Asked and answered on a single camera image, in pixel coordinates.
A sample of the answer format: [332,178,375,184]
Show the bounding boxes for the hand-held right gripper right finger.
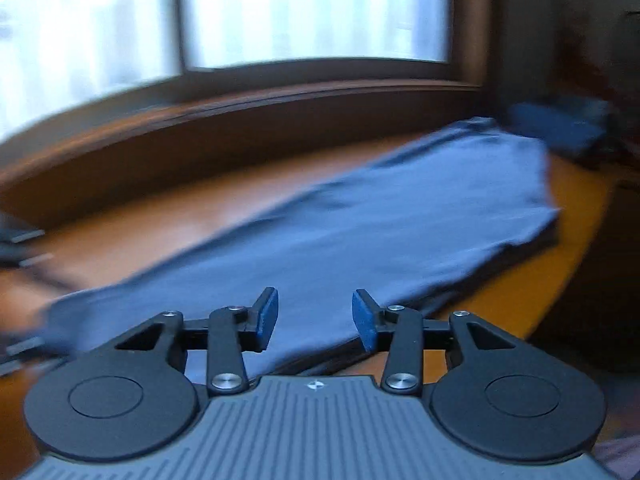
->
[351,288,523,395]

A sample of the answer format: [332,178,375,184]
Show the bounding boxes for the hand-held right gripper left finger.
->
[115,286,280,393]

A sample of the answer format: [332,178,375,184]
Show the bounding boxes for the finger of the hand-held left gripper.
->
[0,212,56,286]
[0,332,56,378]

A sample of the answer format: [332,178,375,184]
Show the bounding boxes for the blue pants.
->
[40,116,561,376]

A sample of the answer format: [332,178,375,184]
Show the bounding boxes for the wooden window ledge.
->
[0,72,483,221]

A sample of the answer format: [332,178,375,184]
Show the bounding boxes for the dark blue folded garment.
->
[505,100,613,161]

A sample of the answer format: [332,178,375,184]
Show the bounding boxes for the purple bed sheet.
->
[595,432,640,480]

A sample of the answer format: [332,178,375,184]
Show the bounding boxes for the window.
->
[0,0,453,136]

